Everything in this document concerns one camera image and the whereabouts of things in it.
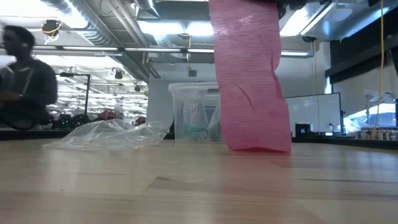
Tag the small black display device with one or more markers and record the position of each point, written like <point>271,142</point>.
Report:
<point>302,130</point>

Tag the person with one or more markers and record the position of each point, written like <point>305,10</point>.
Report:
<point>28,81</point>

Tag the green bandage roll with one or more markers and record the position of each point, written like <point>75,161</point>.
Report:
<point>196,133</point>

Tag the long ceiling light bar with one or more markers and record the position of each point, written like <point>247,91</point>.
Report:
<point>152,49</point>

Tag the black background gantry frame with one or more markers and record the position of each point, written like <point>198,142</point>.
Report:
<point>88,93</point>

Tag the grey wall vent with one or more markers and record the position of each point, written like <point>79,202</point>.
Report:
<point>192,73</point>

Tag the pink elastic bandage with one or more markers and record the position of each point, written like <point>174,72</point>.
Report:
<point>248,93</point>

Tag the clear plastic bag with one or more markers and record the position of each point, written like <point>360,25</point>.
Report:
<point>112,135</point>

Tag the white whiteboard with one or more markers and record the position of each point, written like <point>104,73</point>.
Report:
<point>314,113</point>

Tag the clear plastic storage box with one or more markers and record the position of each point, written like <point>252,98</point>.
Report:
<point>192,105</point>

